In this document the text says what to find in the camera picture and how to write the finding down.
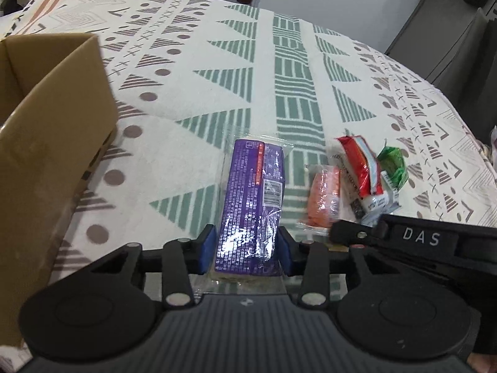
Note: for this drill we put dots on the orange snack packet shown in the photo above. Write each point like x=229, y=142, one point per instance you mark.
x=323, y=206

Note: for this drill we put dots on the brown cardboard box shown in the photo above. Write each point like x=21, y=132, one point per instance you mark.
x=57, y=114

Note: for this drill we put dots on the patterned bed blanket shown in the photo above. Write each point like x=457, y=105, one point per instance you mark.
x=186, y=76

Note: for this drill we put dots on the purple cake bar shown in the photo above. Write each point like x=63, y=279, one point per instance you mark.
x=253, y=178

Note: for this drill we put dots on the red white snack packet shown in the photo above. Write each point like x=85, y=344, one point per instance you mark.
x=364, y=165

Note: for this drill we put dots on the dark green snack packet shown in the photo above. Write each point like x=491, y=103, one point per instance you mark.
x=392, y=161

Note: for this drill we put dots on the silver grey snack packet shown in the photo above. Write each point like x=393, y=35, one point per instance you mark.
x=367, y=210

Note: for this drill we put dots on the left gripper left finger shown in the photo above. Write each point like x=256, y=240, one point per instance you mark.
x=181, y=258

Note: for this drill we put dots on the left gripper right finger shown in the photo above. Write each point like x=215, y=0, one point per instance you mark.
x=310, y=261

